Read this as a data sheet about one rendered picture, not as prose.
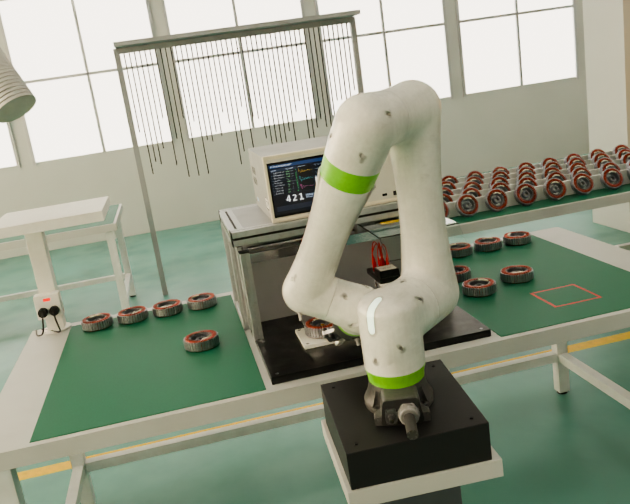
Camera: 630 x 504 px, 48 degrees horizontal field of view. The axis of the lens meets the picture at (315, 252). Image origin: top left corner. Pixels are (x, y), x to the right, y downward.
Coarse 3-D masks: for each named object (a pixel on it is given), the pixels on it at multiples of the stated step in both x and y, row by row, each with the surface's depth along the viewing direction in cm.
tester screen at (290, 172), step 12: (276, 168) 216; (288, 168) 217; (300, 168) 218; (312, 168) 219; (276, 180) 217; (288, 180) 218; (300, 180) 219; (312, 180) 219; (276, 192) 218; (288, 192) 219; (300, 192) 219; (312, 192) 220; (276, 204) 219; (288, 204) 219
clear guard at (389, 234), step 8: (360, 224) 224; (368, 224) 222; (376, 224) 221; (384, 224) 219; (392, 224) 218; (448, 224) 207; (456, 224) 207; (376, 232) 210; (384, 232) 209; (392, 232) 208; (448, 232) 206; (456, 232) 206; (384, 240) 203; (392, 240) 203; (400, 240) 203; (456, 240) 204; (464, 240) 205; (384, 248) 202; (392, 248) 202; (400, 248) 202; (392, 256) 200; (400, 256) 201
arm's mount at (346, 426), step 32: (352, 384) 164; (448, 384) 158; (352, 416) 151; (448, 416) 146; (480, 416) 144; (352, 448) 140; (384, 448) 139; (416, 448) 140; (448, 448) 142; (480, 448) 143; (352, 480) 140; (384, 480) 141
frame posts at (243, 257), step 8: (240, 248) 226; (240, 256) 215; (248, 256) 216; (240, 264) 226; (248, 264) 216; (240, 272) 227; (248, 272) 217; (248, 280) 218; (248, 288) 218; (248, 296) 218; (256, 296) 219; (248, 304) 219; (256, 304) 219; (248, 312) 230; (256, 312) 220; (248, 320) 231; (256, 320) 221; (256, 328) 222; (256, 336) 222
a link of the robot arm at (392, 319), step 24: (384, 288) 149; (408, 288) 148; (360, 312) 145; (384, 312) 142; (408, 312) 143; (432, 312) 149; (360, 336) 149; (384, 336) 143; (408, 336) 144; (384, 360) 145; (408, 360) 145; (384, 384) 148; (408, 384) 147
